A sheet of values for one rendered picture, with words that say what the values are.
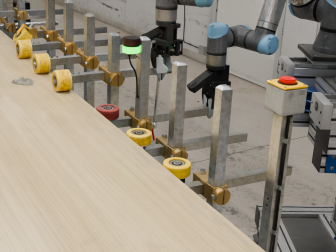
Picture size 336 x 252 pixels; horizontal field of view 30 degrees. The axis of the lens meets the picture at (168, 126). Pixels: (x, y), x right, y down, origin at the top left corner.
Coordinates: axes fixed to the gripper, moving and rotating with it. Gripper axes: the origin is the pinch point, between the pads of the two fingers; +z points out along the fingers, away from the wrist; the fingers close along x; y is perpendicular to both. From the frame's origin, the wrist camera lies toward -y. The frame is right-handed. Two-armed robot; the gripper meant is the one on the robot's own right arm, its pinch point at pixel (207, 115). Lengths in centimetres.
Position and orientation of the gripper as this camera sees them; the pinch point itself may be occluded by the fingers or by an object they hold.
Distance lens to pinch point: 241.4
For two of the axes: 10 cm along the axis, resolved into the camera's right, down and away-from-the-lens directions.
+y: 8.8, -1.4, 4.5
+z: -0.4, 9.3, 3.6
